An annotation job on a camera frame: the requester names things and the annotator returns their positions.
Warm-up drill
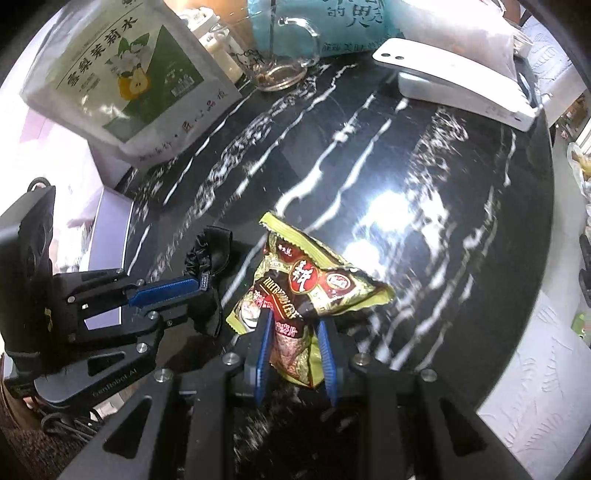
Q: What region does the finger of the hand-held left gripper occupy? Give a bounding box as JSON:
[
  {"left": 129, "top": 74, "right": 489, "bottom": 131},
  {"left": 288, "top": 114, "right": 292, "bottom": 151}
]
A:
[
  {"left": 53, "top": 268, "right": 208, "bottom": 311},
  {"left": 69, "top": 291, "right": 218, "bottom": 354}
]

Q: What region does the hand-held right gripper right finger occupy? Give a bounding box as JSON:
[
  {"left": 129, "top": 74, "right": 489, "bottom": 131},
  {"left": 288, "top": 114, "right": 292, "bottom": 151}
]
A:
[{"left": 316, "top": 318, "right": 533, "bottom": 480}]

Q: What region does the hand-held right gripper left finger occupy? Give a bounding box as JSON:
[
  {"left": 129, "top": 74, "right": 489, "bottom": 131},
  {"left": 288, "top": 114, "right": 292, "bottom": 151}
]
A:
[{"left": 59, "top": 311, "right": 276, "bottom": 480}]

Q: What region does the black frilly cloth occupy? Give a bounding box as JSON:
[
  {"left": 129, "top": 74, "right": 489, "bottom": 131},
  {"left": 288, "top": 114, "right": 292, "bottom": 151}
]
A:
[{"left": 184, "top": 226, "right": 237, "bottom": 339}]

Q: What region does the green red snack packet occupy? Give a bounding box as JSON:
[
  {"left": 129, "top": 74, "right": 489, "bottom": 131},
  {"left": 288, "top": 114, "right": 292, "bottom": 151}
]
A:
[{"left": 226, "top": 211, "right": 397, "bottom": 391}]

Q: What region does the lavender gift box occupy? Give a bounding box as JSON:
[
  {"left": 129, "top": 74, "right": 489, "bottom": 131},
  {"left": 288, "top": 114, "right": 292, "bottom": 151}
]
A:
[{"left": 0, "top": 92, "right": 140, "bottom": 333}]

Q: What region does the white pear print tea pouch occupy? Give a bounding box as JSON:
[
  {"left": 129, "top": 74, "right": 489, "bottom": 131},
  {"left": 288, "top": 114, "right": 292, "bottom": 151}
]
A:
[{"left": 18, "top": 0, "right": 244, "bottom": 170}]

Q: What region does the white embossed cloth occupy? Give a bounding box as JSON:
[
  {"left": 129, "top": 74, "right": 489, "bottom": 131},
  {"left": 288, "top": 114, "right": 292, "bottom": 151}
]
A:
[{"left": 475, "top": 290, "right": 591, "bottom": 468}]

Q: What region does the small white bottle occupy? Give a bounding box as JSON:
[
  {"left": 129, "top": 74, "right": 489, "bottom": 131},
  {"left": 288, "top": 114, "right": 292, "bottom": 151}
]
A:
[{"left": 185, "top": 9, "right": 246, "bottom": 85}]

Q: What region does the clear glass mug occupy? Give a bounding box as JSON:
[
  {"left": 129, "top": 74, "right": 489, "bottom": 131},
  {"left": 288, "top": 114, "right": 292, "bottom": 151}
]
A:
[{"left": 210, "top": 0, "right": 325, "bottom": 93}]

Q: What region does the white bag sealer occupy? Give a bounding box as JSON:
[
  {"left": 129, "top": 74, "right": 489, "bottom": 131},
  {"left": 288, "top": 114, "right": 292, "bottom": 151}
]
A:
[{"left": 372, "top": 38, "right": 542, "bottom": 133}]

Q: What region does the yellow packet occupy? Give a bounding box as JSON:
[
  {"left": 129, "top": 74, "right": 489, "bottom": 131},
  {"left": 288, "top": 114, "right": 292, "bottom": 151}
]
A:
[{"left": 566, "top": 141, "right": 591, "bottom": 205}]

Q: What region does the blue plastic bag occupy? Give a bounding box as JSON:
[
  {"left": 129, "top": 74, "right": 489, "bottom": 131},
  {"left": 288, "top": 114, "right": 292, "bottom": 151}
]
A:
[{"left": 247, "top": 0, "right": 408, "bottom": 59}]

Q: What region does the white plastic bag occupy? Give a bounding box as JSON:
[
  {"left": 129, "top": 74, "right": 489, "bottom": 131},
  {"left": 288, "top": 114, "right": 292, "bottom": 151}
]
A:
[{"left": 397, "top": 0, "right": 521, "bottom": 80}]

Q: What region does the grey quilted cloth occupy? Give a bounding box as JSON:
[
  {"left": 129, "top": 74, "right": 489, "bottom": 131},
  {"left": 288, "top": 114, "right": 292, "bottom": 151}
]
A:
[{"left": 521, "top": 14, "right": 574, "bottom": 93}]

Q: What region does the black cable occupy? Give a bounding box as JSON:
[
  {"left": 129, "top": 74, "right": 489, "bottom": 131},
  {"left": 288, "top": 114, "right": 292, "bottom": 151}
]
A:
[{"left": 25, "top": 405, "right": 108, "bottom": 445}]

